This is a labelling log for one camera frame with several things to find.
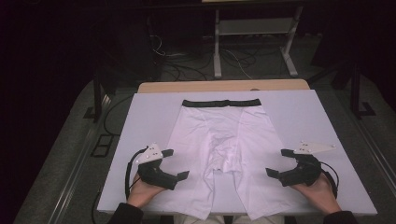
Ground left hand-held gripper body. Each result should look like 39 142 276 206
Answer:
134 143 179 191

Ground white metal stand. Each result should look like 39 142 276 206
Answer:
212 6 304 79

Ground black metal stand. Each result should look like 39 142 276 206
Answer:
83 70 108 123
349 61 377 120

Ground bundle of black floor cables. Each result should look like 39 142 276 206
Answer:
148 34 261 82

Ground black hanging cable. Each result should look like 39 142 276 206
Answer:
91 189 103 224

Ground white floor cable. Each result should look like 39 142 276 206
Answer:
221 49 253 80

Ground black looped floor cable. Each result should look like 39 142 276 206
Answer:
103 93 135 136

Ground person's legs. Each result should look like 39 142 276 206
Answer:
173 214 286 224

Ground person's left hand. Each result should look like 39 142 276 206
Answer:
126 172 168 209

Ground white foam board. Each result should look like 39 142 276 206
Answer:
96 89 378 217

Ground right hand-held gripper cable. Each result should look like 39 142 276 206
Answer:
319 161 341 199

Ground wooden table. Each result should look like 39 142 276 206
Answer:
137 78 311 94

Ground white shorts with black waistband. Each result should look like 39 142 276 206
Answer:
155 98 295 221

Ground person's right hand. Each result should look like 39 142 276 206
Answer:
290 172 342 215

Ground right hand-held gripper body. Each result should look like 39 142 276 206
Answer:
277 140 338 188

